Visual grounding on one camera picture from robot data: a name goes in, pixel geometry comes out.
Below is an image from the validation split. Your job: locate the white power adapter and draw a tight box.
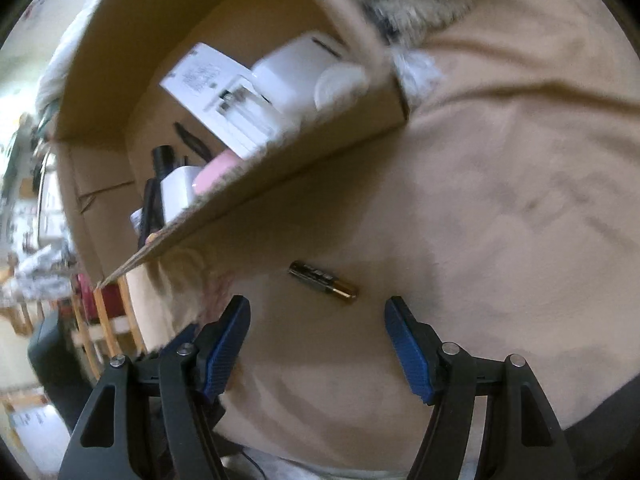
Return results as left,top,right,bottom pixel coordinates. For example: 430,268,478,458
159,166,201,226

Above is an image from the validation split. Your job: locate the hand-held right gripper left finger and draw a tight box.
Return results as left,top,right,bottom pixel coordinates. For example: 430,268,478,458
57,295,251,480

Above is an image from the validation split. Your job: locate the wooden chair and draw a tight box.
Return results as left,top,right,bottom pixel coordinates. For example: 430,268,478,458
69,274,147,382

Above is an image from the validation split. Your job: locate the black and gold battery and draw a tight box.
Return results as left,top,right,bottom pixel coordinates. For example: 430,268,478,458
288,260,359,305

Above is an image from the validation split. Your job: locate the spotted fluffy blanket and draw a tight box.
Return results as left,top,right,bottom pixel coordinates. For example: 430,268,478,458
320,0,497,107

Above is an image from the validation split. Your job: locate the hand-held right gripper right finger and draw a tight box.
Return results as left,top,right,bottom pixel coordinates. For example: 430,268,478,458
384,296,576,480

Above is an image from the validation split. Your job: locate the white round container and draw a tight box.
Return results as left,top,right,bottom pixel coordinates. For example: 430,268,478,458
314,60,371,111

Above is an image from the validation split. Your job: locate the pink heart-shaped case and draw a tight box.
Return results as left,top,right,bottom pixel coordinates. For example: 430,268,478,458
192,152,239,196

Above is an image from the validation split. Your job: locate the white remote control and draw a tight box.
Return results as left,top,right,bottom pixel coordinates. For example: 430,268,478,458
160,43,289,161

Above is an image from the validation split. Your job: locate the black flashlight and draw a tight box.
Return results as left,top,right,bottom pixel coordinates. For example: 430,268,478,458
136,145,176,250

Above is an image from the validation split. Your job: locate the white rectangular box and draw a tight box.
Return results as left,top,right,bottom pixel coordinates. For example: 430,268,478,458
250,32,349,129

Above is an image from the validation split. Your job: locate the black chair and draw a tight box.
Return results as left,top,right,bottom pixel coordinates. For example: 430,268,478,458
27,309,92,437

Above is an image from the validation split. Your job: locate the cardboard box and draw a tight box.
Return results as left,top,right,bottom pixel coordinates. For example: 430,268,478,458
52,0,412,289

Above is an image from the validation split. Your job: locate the beige blanket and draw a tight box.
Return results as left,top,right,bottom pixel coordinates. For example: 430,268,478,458
100,0,640,477

